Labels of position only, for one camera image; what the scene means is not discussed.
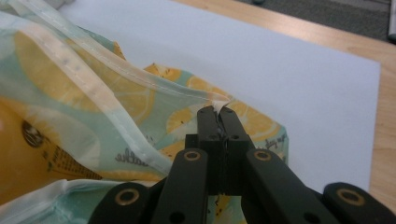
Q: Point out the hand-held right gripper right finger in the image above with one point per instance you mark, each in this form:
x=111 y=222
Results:
x=233 y=161

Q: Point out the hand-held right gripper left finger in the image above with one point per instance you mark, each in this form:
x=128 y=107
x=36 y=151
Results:
x=214 y=161

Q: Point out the lemon print fabric bag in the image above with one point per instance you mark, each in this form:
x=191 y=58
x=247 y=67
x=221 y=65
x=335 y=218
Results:
x=62 y=118

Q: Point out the white table mat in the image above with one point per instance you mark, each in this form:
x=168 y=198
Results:
x=280 y=77

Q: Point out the aluminium frame rail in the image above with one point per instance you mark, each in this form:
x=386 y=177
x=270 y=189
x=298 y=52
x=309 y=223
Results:
x=392 y=18

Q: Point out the wooden table board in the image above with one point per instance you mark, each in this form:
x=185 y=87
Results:
x=386 y=124

